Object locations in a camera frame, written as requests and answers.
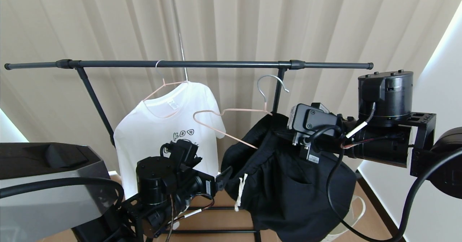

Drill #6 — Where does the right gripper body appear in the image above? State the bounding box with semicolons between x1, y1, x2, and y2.
307;118;413;168

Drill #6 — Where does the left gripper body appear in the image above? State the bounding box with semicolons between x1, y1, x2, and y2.
170;169;217;208

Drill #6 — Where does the white printed t-shirt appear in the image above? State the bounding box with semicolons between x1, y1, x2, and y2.
114;82;226;200

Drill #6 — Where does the pink clothes hanger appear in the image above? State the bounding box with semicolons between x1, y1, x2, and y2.
193;75;290;149
143;61;189;119

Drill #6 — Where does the black garment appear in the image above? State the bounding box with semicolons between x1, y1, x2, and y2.
221;112;358;242

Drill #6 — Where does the white laundry basket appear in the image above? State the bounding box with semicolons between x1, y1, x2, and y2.
325;195;366;242

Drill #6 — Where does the black clothes rack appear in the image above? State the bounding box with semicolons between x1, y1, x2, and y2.
4;59;374;242

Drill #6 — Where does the beige curtain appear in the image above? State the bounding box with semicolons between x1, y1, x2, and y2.
0;0;462;177

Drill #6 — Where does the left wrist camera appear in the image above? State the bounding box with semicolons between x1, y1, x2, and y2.
161;139;202;170

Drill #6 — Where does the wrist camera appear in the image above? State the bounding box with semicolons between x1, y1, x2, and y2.
287;103;344;152
161;139;202;170

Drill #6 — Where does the black cable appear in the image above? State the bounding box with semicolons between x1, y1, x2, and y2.
0;177;125;214
310;125;462;242

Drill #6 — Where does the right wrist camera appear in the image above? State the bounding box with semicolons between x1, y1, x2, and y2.
287;103;344;152

